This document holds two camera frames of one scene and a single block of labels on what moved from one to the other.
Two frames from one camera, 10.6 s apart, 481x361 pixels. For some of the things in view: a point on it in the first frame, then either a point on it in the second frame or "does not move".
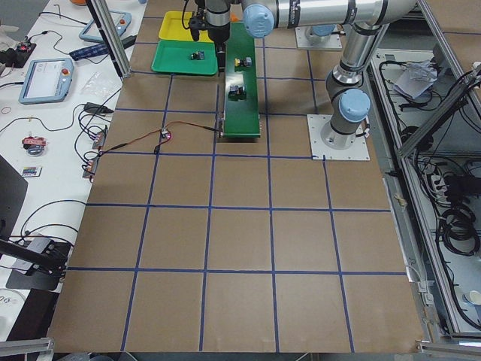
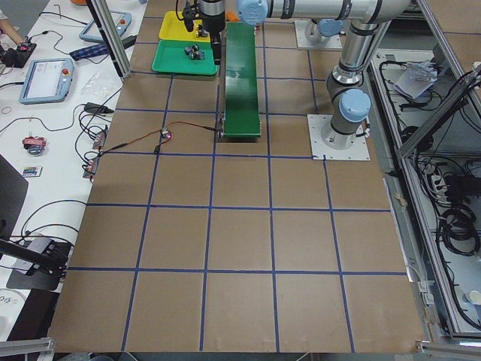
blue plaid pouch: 90,51 does not move
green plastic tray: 174,56 does not move
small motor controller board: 164,135 does not move
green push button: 198,56 does not move
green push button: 237,93 -> 190,51
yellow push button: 246,62 -> 202,31
